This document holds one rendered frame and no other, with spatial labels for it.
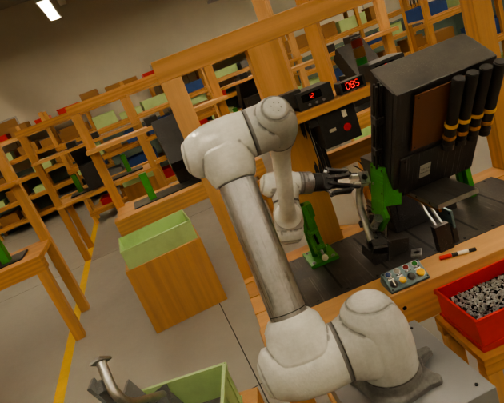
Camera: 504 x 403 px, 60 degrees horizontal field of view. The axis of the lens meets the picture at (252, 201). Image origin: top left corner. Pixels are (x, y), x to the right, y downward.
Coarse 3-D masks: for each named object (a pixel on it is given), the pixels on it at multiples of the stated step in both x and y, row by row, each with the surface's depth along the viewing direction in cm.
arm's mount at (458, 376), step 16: (416, 336) 130; (432, 336) 128; (432, 352) 122; (448, 352) 120; (432, 368) 117; (448, 368) 115; (464, 368) 113; (448, 384) 111; (464, 384) 109; (480, 384) 107; (336, 400) 126; (352, 400) 117; (368, 400) 115; (416, 400) 110; (432, 400) 108; (448, 400) 106; (464, 400) 105; (480, 400) 105; (496, 400) 106
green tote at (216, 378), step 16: (208, 368) 144; (224, 368) 142; (160, 384) 146; (176, 384) 145; (192, 384) 146; (208, 384) 146; (224, 384) 134; (192, 400) 148; (208, 400) 148; (224, 400) 128; (240, 400) 146
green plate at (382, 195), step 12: (372, 168) 176; (384, 168) 166; (372, 180) 177; (384, 180) 167; (372, 192) 179; (384, 192) 169; (396, 192) 171; (372, 204) 181; (384, 204) 170; (396, 204) 172
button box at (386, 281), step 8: (408, 264) 159; (392, 272) 159; (400, 272) 158; (408, 272) 157; (384, 280) 158; (408, 280) 156; (416, 280) 155; (424, 280) 156; (392, 288) 155; (400, 288) 155
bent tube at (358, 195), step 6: (360, 174) 178; (366, 174) 178; (360, 180) 177; (366, 180) 177; (360, 192) 185; (360, 198) 186; (360, 204) 186; (360, 210) 185; (360, 216) 185; (366, 216) 184; (366, 222) 182; (366, 228) 180; (366, 234) 180; (372, 234) 179
